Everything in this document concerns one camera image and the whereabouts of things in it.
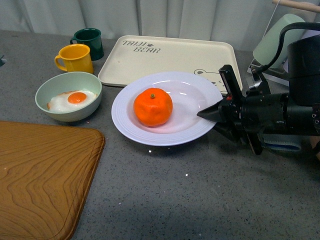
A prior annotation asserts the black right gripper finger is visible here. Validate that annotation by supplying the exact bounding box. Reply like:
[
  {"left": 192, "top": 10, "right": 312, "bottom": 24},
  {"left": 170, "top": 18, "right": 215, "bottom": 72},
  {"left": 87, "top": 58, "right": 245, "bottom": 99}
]
[
  {"left": 196, "top": 101, "right": 225, "bottom": 123},
  {"left": 213, "top": 122, "right": 238, "bottom": 142}
]

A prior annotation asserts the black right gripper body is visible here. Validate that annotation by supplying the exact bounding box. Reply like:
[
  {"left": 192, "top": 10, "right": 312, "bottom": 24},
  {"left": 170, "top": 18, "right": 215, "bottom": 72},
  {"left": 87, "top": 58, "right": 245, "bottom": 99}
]
[{"left": 219, "top": 64, "right": 289, "bottom": 155}]

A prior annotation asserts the white round plate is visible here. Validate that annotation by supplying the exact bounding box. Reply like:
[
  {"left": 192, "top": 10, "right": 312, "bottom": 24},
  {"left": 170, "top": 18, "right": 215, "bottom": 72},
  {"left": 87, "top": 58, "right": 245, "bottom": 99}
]
[{"left": 111, "top": 71, "right": 222, "bottom": 147}]

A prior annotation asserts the orange mandarin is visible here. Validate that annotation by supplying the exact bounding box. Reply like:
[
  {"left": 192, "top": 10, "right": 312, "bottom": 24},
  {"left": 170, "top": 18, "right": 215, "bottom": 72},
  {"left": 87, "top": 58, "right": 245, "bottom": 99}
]
[{"left": 133, "top": 87, "right": 173, "bottom": 127}]

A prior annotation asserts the blue cloth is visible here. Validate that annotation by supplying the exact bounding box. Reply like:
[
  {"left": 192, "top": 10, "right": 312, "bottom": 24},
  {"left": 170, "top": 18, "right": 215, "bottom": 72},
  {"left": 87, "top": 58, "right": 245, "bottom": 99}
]
[{"left": 260, "top": 133, "right": 302, "bottom": 152}]

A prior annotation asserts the green cup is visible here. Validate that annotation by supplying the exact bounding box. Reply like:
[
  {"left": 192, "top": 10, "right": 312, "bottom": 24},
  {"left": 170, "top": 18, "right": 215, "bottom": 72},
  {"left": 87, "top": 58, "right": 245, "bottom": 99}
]
[{"left": 253, "top": 13, "right": 305, "bottom": 69}]

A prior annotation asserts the grey curtain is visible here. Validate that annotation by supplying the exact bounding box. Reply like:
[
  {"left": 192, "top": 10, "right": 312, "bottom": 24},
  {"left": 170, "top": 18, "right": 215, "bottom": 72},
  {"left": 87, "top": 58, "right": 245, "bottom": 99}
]
[{"left": 0, "top": 0, "right": 320, "bottom": 53}]

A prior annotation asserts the beige bear serving tray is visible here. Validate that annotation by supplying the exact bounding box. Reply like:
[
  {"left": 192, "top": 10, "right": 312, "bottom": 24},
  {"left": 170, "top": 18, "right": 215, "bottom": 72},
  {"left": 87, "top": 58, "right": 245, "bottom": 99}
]
[{"left": 98, "top": 35, "right": 243, "bottom": 95}]

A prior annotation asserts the dark green mug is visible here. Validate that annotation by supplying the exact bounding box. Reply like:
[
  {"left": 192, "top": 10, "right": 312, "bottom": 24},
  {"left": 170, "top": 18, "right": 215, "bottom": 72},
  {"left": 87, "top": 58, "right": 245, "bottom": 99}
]
[{"left": 69, "top": 28, "right": 104, "bottom": 61}]

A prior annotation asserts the light green bowl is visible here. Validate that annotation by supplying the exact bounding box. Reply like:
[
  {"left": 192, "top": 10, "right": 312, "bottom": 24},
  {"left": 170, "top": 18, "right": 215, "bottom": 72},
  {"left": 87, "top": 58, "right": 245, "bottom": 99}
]
[{"left": 35, "top": 71, "right": 102, "bottom": 122}]

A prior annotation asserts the yellow mug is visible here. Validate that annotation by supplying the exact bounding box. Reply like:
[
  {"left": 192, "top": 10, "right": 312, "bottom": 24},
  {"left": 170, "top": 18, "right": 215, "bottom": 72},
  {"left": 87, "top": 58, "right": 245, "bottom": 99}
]
[{"left": 54, "top": 43, "right": 94, "bottom": 74}]

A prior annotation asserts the fried egg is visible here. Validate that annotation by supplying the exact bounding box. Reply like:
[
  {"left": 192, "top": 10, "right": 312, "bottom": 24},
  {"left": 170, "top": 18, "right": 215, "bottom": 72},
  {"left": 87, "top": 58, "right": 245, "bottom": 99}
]
[{"left": 47, "top": 90, "right": 98, "bottom": 113}]

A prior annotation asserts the wooden tray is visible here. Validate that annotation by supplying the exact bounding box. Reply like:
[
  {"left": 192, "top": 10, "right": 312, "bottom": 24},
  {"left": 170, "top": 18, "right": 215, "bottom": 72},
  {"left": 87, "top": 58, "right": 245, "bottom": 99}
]
[{"left": 0, "top": 121, "right": 105, "bottom": 240}]

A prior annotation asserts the black cable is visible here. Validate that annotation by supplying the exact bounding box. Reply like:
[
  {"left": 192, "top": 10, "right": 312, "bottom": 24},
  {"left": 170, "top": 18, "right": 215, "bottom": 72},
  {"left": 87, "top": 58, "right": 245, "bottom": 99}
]
[{"left": 250, "top": 21, "right": 320, "bottom": 75}]

